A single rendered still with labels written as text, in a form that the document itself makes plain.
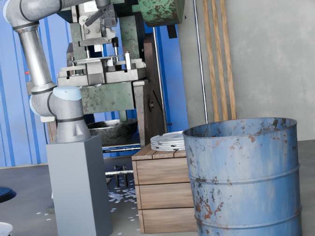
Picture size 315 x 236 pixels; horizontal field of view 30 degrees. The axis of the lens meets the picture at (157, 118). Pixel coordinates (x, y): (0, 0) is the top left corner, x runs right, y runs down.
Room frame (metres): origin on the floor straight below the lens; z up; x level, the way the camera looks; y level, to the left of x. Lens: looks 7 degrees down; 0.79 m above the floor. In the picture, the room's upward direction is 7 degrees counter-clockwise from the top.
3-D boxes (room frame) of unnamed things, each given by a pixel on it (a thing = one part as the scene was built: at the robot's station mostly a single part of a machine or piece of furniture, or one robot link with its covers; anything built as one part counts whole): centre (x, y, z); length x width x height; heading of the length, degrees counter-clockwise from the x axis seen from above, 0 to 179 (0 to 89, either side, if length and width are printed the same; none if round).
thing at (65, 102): (2.54, 0.38, 0.62); 0.13 x 0.12 x 0.14; 49
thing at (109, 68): (3.33, 0.28, 0.72); 0.20 x 0.16 x 0.03; 83
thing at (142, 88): (3.43, -0.01, 0.45); 0.92 x 0.12 x 0.90; 173
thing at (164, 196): (2.66, -0.10, 0.18); 0.40 x 0.38 x 0.35; 165
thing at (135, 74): (3.32, 0.28, 0.68); 0.45 x 0.30 x 0.06; 83
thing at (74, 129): (2.53, 0.37, 0.50); 0.15 x 0.15 x 0.10
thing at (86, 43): (3.33, 0.28, 0.86); 0.20 x 0.16 x 0.05; 83
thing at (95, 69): (3.15, 0.30, 0.72); 0.25 x 0.14 x 0.14; 173
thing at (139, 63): (3.30, 0.11, 0.76); 0.17 x 0.06 x 0.10; 83
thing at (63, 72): (3.35, 0.45, 0.76); 0.17 x 0.06 x 0.10; 83
